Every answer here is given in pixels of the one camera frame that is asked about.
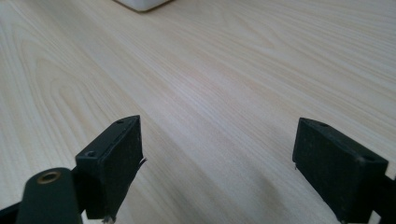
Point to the white plastic storage box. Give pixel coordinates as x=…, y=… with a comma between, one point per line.
x=143, y=3

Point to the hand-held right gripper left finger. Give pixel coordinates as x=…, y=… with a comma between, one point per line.
x=109, y=168

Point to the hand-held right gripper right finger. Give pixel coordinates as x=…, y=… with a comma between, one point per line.
x=336, y=168

